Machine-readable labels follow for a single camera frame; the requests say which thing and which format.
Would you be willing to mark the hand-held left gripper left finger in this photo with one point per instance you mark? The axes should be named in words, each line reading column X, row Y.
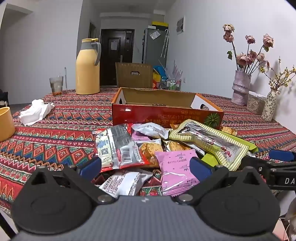
column 91, row 165

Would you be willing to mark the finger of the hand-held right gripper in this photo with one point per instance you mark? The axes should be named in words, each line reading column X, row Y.
column 259, row 163
column 282, row 155

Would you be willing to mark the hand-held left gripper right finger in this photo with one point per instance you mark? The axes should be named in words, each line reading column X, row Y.
column 198, row 166

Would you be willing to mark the lime green snack packet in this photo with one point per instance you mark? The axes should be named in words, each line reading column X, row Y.
column 209, row 160

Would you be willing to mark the pink snack packet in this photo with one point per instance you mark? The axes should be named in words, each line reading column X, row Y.
column 173, row 166

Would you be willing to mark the red white snack packet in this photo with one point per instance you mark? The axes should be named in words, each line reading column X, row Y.
column 115, row 148

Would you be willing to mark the green striped snack packet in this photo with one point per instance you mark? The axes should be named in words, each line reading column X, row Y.
column 215, row 141

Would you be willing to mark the gold snack packet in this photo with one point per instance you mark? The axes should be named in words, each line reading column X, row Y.
column 173, row 146

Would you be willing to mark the orange snack packet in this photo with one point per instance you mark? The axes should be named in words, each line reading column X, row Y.
column 229, row 131

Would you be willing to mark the white cookie snack packet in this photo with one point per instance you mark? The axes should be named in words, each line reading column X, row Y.
column 149, row 150

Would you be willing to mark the silver snack packet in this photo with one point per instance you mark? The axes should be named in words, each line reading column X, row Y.
column 150, row 131

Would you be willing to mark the orange cardboard box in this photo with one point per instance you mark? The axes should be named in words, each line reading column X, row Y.
column 150, row 115

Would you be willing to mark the small floral vase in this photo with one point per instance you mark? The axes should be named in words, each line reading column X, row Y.
column 269, row 106

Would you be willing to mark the woven tissue box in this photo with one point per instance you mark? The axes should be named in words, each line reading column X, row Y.
column 254, row 104

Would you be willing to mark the pink ceramic vase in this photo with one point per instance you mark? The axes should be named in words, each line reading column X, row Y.
column 240, row 90

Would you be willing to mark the white crumpled cloth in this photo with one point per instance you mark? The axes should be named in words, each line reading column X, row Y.
column 34, row 112

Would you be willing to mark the yellow flower twigs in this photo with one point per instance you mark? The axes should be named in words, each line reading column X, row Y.
column 281, row 76

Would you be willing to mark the glass cup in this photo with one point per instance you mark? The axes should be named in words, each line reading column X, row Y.
column 56, row 87

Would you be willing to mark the yellow thermos jug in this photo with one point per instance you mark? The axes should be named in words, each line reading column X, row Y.
column 87, row 74

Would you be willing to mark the yellow cup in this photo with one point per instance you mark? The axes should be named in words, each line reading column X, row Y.
column 5, row 125

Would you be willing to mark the wooden chair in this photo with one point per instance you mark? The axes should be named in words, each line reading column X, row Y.
column 129, row 78

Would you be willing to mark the translucent purple decoration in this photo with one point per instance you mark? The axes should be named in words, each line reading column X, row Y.
column 174, row 70

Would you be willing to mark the dark door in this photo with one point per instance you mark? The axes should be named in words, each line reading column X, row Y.
column 108, row 67

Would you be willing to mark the blue plastic item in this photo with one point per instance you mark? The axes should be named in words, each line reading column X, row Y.
column 159, row 70

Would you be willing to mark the dried pink roses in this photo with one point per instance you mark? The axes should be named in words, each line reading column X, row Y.
column 242, row 59

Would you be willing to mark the black chair with clothes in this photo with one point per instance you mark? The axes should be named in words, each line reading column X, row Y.
column 3, row 98

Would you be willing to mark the white paper notice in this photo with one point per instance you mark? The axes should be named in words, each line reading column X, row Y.
column 113, row 44

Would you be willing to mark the grey refrigerator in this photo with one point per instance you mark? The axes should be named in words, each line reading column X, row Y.
column 150, row 51

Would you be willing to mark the white folded umbrella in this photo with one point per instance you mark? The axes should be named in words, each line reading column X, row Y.
column 165, row 44

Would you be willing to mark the clear plastic bag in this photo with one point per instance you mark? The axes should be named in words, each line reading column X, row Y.
column 155, row 34

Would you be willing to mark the yellow black box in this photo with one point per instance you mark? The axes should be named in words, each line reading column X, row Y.
column 159, row 24

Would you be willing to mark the white wall panel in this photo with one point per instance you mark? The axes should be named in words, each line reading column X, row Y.
column 180, row 25

